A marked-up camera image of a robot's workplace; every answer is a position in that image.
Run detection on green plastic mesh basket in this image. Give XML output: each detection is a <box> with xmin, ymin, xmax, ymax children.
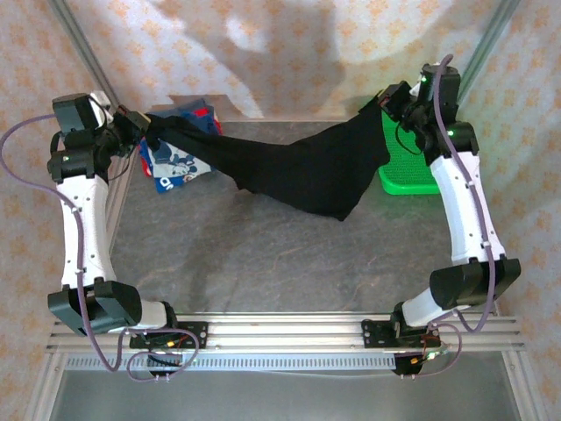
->
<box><xmin>377</xmin><ymin>89</ymin><xmax>442</xmax><ymax>196</ymax></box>

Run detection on left base connector wires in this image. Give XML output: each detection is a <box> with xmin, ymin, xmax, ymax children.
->
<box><xmin>144</xmin><ymin>333</ymin><xmax>188</xmax><ymax>367</ymax></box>

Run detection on folded slate blue t-shirt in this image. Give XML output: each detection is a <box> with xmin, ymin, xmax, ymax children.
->
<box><xmin>151</xmin><ymin>99</ymin><xmax>211</xmax><ymax>118</ymax></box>

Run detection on thin black left camera cable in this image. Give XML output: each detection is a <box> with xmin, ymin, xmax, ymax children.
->
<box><xmin>104</xmin><ymin>148</ymin><xmax>138</xmax><ymax>183</ymax></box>

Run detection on grey metal shelf panel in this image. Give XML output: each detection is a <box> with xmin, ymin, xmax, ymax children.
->
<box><xmin>47</xmin><ymin>367</ymin><xmax>522</xmax><ymax>421</ymax></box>

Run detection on base connector wires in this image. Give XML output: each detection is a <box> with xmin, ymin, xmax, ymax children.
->
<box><xmin>144</xmin><ymin>333</ymin><xmax>188</xmax><ymax>367</ymax></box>
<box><xmin>409</xmin><ymin>335</ymin><xmax>452</xmax><ymax>366</ymax></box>

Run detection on folded cartoon print t-shirt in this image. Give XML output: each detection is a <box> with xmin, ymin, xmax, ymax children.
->
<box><xmin>139</xmin><ymin>139</ymin><xmax>216</xmax><ymax>194</ymax></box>

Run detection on aluminium frame post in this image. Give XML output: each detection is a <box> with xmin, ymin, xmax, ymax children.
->
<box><xmin>458</xmin><ymin>0</ymin><xmax>522</xmax><ymax>96</ymax></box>
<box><xmin>46</xmin><ymin>0</ymin><xmax>119</xmax><ymax>111</ymax></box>

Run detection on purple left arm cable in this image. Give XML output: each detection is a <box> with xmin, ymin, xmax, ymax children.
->
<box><xmin>0</xmin><ymin>114</ymin><xmax>201</xmax><ymax>382</ymax></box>

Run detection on aluminium lower frame rail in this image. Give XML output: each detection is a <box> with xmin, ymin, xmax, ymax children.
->
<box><xmin>25</xmin><ymin>353</ymin><xmax>67</xmax><ymax>421</ymax></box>
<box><xmin>501</xmin><ymin>350</ymin><xmax>547</xmax><ymax>421</ymax></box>

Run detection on thin black right camera cable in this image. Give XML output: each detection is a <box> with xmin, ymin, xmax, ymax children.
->
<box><xmin>394</xmin><ymin>122</ymin><xmax>424</xmax><ymax>157</ymax></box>

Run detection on thin black camera cable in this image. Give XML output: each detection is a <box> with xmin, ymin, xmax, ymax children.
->
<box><xmin>104</xmin><ymin>148</ymin><xmax>138</xmax><ymax>183</ymax></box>
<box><xmin>394</xmin><ymin>122</ymin><xmax>424</xmax><ymax>157</ymax></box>

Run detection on black t-shirt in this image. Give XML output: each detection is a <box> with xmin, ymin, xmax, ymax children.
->
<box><xmin>144</xmin><ymin>103</ymin><xmax>392</xmax><ymax>223</ymax></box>

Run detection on right base connector wires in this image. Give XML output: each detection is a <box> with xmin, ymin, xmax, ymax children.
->
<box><xmin>409</xmin><ymin>335</ymin><xmax>452</xmax><ymax>366</ymax></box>

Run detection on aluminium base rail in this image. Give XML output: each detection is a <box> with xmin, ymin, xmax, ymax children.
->
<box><xmin>46</xmin><ymin>311</ymin><xmax>526</xmax><ymax>354</ymax></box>

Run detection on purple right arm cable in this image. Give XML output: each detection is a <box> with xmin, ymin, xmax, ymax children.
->
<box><xmin>401</xmin><ymin>54</ymin><xmax>500</xmax><ymax>381</ymax></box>

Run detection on folded red t-shirt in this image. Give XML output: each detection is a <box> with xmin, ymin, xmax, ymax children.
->
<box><xmin>138</xmin><ymin>142</ymin><xmax>154</xmax><ymax>179</ymax></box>

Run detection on folded royal blue t-shirt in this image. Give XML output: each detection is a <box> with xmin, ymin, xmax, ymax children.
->
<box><xmin>174</xmin><ymin>103</ymin><xmax>224</xmax><ymax>137</ymax></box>

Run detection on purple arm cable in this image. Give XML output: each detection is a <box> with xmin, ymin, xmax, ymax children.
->
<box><xmin>401</xmin><ymin>54</ymin><xmax>500</xmax><ymax>381</ymax></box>
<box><xmin>0</xmin><ymin>114</ymin><xmax>201</xmax><ymax>382</ymax></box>

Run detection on slotted grey cable duct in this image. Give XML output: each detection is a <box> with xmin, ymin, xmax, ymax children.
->
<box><xmin>65</xmin><ymin>353</ymin><xmax>398</xmax><ymax>372</ymax></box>

